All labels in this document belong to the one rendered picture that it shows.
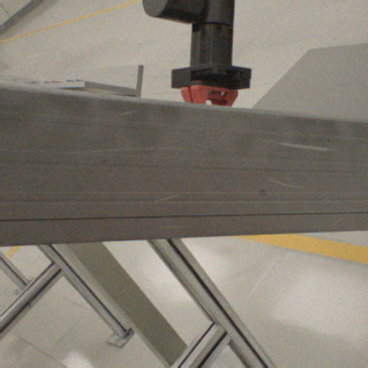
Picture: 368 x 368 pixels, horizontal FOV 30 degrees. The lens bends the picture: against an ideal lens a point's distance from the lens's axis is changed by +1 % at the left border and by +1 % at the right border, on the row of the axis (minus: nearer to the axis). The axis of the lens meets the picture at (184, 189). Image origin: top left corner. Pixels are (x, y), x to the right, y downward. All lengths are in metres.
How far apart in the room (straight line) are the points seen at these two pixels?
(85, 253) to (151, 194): 1.09
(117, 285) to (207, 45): 0.67
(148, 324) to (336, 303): 0.45
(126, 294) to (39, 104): 1.19
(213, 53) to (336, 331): 0.86
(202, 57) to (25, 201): 0.65
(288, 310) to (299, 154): 1.36
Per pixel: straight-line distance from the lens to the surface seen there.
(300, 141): 0.35
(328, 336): 1.59
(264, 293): 1.79
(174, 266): 1.18
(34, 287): 1.84
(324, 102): 1.08
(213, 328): 1.26
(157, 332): 1.50
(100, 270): 1.40
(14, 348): 1.00
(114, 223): 0.29
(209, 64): 0.87
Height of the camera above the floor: 1.07
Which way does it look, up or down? 26 degrees down
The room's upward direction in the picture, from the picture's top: 36 degrees counter-clockwise
